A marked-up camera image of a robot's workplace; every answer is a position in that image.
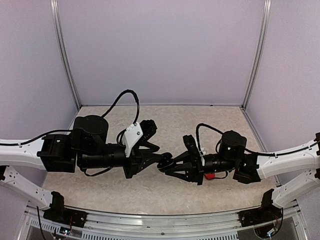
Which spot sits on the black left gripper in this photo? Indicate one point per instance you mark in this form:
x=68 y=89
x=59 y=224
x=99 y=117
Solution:
x=138 y=158

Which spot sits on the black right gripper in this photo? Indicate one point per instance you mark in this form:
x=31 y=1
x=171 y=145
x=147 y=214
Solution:
x=193 y=175

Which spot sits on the black earbud charging case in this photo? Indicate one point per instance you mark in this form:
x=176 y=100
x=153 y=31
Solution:
x=165 y=162

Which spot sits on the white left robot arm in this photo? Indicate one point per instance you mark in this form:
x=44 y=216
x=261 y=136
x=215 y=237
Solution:
x=83 y=147

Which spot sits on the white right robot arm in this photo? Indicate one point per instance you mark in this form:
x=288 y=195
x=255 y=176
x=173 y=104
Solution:
x=249 y=166

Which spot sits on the red round object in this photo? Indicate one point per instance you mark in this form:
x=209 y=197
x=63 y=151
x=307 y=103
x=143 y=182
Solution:
x=210 y=176

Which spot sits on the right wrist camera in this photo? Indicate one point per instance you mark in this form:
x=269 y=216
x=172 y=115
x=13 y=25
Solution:
x=191 y=146

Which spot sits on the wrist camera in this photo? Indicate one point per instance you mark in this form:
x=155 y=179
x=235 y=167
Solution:
x=138 y=131
x=191 y=146

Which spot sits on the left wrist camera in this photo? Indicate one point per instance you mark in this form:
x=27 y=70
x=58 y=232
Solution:
x=138 y=131

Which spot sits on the front aluminium rail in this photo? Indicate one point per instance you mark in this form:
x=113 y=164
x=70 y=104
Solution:
x=101 y=225

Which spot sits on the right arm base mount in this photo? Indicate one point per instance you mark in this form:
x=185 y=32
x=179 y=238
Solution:
x=259 y=215

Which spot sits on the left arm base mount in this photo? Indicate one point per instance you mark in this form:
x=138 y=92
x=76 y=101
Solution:
x=67 y=216

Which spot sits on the left aluminium frame post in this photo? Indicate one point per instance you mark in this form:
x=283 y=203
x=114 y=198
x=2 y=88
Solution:
x=54 y=5

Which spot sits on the aluminium frame post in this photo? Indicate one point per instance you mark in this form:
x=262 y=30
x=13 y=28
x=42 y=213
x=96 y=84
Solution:
x=54 y=5
x=258 y=53

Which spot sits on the right aluminium frame post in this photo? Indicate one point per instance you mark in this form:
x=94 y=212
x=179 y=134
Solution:
x=258 y=53

